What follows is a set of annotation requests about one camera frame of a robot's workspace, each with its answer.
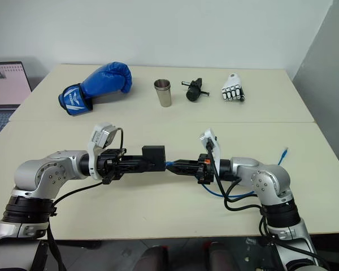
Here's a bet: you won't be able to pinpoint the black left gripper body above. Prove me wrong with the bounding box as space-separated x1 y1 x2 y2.
97 148 128 185

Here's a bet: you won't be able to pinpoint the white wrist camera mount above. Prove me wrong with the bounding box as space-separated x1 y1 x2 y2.
87 122 122 181
197 127 223 181

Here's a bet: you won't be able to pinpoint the dark rounded shape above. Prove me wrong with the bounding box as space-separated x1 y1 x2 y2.
203 241 238 271

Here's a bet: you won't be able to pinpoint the blue boxing glove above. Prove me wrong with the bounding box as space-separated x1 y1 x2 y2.
58 62 133 117

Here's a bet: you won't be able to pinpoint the grey laptop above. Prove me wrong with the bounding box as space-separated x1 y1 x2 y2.
0 61 33 145

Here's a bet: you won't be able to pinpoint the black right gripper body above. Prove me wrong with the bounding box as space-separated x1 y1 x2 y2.
197 152 215 186

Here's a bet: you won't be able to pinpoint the blue Ethernet cable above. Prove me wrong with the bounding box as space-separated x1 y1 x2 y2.
165 146 290 200

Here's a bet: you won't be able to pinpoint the black cylindrical motor part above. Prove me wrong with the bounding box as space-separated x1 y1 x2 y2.
181 76 210 103

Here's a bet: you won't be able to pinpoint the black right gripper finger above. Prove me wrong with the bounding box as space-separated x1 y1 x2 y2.
166 165 200 178
172 159 200 168

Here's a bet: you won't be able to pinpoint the small black box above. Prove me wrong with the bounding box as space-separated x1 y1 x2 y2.
141 145 167 172

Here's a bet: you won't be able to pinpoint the stacked stainless steel cups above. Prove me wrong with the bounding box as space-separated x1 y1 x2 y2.
153 79 173 108

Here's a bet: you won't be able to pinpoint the white robotic hand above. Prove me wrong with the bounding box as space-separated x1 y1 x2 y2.
220 73 247 103

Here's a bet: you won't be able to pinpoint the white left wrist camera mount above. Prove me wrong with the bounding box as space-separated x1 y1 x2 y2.
87 122 122 181

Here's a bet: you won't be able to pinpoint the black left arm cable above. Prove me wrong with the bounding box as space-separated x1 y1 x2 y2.
46 127 125 271

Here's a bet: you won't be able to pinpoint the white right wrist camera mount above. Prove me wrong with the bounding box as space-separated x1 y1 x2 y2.
197 127 223 181

